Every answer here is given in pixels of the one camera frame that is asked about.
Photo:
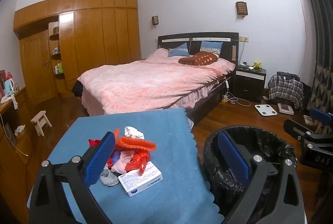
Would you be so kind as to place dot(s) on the grey sock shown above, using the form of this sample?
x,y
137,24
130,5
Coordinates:
x,y
109,178

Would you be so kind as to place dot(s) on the red plastic bag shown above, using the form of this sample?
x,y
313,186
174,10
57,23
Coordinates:
x,y
136,161

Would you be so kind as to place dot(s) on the blue felt table cloth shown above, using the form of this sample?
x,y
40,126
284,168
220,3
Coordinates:
x,y
161,135

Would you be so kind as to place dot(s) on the brown dotted pillow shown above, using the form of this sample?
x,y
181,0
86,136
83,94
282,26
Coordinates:
x,y
199,59

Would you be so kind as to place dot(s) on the red cloth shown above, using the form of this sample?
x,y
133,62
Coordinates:
x,y
95,143

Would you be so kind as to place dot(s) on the dark wooden bed frame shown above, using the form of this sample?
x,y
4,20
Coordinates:
x,y
229,36

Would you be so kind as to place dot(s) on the white bathroom scale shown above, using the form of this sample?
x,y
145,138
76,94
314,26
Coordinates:
x,y
264,109

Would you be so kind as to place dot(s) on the black lined trash bin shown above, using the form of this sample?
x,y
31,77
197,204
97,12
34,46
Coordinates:
x,y
270,140

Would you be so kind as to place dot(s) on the red photo frame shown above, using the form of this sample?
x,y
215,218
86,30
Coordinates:
x,y
2,81

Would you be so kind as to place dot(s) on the large wall lamp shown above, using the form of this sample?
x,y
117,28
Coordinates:
x,y
242,8

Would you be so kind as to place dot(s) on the grey quilted cloth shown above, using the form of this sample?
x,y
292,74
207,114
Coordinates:
x,y
190,124

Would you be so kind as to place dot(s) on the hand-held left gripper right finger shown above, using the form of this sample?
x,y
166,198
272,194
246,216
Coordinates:
x,y
234,159

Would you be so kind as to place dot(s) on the black cloth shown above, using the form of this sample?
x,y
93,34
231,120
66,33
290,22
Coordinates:
x,y
77,88

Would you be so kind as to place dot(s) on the small wall lamp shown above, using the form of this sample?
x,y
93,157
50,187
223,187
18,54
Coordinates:
x,y
155,20

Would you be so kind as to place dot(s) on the dark jacket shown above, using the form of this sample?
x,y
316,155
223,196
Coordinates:
x,y
286,75

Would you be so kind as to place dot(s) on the light pink cloth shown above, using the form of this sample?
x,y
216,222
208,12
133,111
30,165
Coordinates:
x,y
121,165

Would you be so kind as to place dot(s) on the wooden wardrobe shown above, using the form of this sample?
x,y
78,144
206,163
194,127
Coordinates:
x,y
96,36

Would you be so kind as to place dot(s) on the wooden door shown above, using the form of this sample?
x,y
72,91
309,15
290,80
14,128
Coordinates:
x,y
36,65

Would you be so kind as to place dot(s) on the black nightstand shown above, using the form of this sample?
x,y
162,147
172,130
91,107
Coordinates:
x,y
247,86

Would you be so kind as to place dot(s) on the green bottle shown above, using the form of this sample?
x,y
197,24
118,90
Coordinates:
x,y
60,68

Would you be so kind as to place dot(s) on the blue pillow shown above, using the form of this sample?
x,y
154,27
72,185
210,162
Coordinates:
x,y
210,46
180,49

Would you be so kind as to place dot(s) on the white cloth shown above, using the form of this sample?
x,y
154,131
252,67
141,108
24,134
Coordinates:
x,y
11,100
132,131

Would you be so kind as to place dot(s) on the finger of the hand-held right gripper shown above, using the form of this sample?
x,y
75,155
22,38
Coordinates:
x,y
322,114
294,127

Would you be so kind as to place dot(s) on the plaid cloth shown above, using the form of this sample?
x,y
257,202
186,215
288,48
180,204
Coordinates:
x,y
283,88

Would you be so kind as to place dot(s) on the wooden desk with items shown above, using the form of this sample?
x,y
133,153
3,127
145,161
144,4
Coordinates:
x,y
18,114

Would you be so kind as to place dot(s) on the orange mesh cloth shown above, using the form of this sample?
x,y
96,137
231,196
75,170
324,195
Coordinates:
x,y
135,144

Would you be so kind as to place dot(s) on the white and red scale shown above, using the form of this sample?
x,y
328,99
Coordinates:
x,y
285,108

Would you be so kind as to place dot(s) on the small white box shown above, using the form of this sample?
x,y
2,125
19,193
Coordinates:
x,y
308,120

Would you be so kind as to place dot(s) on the small wooden stool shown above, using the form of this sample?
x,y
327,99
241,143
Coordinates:
x,y
39,116

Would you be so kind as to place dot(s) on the pink quilt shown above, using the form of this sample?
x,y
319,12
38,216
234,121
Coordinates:
x,y
145,83

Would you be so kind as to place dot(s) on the beige wall socket panel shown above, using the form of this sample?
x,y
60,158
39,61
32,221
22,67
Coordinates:
x,y
243,38

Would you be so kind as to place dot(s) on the dark patterned curtain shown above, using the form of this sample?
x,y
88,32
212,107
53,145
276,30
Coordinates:
x,y
320,31

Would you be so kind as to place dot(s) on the yellow plush toy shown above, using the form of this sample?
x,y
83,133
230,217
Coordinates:
x,y
257,65

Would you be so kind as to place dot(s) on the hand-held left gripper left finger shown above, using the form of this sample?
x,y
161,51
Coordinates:
x,y
100,159

